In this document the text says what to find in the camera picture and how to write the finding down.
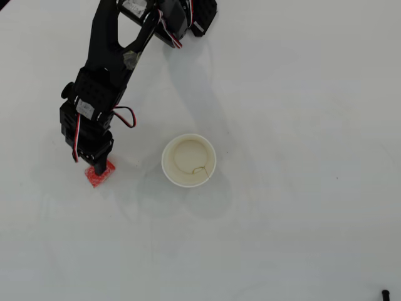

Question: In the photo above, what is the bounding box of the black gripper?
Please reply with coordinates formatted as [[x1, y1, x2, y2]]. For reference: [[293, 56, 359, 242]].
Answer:
[[59, 103, 115, 176]]

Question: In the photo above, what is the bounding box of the red sugared cube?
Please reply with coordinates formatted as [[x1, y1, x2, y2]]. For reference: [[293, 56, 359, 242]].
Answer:
[[84, 159, 117, 189]]

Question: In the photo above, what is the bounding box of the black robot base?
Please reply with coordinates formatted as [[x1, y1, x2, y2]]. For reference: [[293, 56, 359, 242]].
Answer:
[[190, 0, 219, 38]]

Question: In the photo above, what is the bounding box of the white paper cup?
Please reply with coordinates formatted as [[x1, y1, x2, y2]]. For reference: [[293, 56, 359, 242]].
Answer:
[[161, 133, 217, 188]]

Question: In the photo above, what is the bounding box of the white red gripper cable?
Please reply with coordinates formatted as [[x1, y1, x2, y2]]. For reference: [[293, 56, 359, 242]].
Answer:
[[72, 114, 83, 163]]

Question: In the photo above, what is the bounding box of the red black looped cable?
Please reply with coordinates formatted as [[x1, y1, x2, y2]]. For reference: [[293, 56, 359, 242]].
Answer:
[[113, 106, 137, 129]]

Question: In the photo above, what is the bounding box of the white red shoulder cable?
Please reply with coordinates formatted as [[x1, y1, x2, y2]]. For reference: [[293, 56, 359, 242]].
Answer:
[[155, 8, 184, 50]]

